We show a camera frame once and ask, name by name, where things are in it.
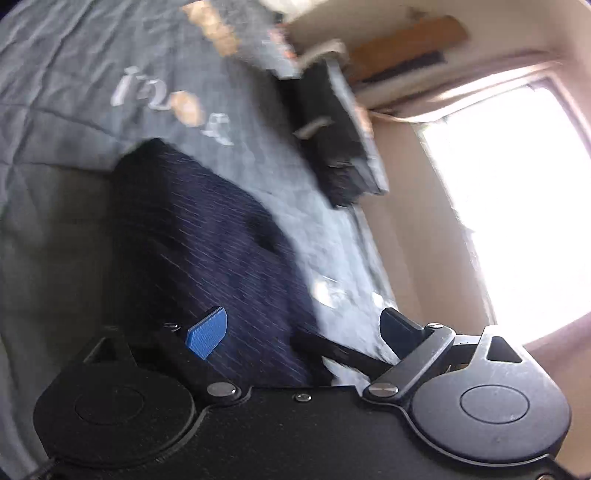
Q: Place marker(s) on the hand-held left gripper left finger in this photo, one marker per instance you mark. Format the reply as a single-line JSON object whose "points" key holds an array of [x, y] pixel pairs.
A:
{"points": [[207, 332]]}

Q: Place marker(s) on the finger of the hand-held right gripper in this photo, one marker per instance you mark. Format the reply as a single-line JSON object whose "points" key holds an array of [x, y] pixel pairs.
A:
{"points": [[341, 353]]}

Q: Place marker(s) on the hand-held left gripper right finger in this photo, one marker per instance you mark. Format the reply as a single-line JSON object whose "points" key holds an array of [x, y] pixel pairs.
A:
{"points": [[399, 330]]}

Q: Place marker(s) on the navy dotted sweater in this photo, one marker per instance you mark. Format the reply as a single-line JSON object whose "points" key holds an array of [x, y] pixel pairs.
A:
{"points": [[198, 240]]}

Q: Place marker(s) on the window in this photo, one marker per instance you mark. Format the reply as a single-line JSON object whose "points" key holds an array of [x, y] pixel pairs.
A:
{"points": [[517, 207]]}

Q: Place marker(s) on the folded black garment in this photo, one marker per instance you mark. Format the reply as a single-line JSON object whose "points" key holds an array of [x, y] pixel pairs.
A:
{"points": [[332, 152]]}

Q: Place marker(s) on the grey quilted bedspread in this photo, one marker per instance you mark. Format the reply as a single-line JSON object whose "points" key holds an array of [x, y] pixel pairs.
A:
{"points": [[55, 138]]}

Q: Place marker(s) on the beige curtain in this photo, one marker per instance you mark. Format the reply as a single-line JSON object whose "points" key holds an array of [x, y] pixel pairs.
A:
{"points": [[485, 97]]}

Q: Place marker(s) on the dark board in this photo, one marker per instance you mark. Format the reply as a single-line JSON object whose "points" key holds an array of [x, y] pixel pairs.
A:
{"points": [[406, 67]]}

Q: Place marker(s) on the wooden board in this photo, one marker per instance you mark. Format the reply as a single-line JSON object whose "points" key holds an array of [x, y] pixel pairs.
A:
{"points": [[406, 41]]}

